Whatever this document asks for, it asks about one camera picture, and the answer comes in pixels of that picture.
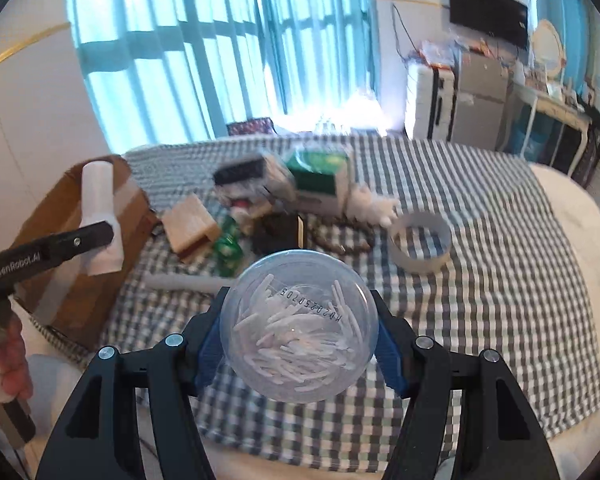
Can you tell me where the blue window curtain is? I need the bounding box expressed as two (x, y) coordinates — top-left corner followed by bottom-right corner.
(67, 0), (380, 154)

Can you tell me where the black white plastic bag bundle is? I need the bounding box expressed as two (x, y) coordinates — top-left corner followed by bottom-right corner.
(212, 151), (297, 208)

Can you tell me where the oval vanity mirror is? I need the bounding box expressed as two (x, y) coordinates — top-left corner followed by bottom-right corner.
(530, 18), (567, 79)

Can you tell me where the small wooden box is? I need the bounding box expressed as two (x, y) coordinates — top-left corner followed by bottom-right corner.
(161, 194), (222, 262)

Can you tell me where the black square box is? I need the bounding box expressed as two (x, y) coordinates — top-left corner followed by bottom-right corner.
(251, 212), (308, 256)

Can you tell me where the green white carton box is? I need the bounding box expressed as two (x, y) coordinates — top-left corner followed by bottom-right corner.
(283, 143), (354, 218)

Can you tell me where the clear cotton swab container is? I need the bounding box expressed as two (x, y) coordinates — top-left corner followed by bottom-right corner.
(220, 249), (379, 403)

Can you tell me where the white suitcase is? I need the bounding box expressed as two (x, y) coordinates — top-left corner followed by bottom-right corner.
(404, 60), (455, 141)

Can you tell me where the white tape ring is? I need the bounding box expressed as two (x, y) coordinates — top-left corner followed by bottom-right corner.
(386, 211), (453, 276)

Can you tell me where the white dressing table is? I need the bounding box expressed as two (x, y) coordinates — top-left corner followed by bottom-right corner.
(498, 82), (592, 178)

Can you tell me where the green snack packet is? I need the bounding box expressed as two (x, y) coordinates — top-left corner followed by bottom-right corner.
(213, 216), (244, 278)

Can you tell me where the black wall television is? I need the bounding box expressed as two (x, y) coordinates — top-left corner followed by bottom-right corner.
(449, 0), (529, 50)

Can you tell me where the checkered bed cloth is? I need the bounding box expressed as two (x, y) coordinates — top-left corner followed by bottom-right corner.
(97, 134), (600, 474)

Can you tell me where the patterned dark bag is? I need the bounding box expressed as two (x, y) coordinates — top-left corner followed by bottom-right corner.
(226, 117), (276, 136)

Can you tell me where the brown cardboard box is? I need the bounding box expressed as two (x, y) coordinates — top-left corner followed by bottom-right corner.
(14, 155), (159, 350)

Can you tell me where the grey mini fridge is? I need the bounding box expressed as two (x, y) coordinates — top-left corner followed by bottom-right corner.
(451, 49), (508, 151)

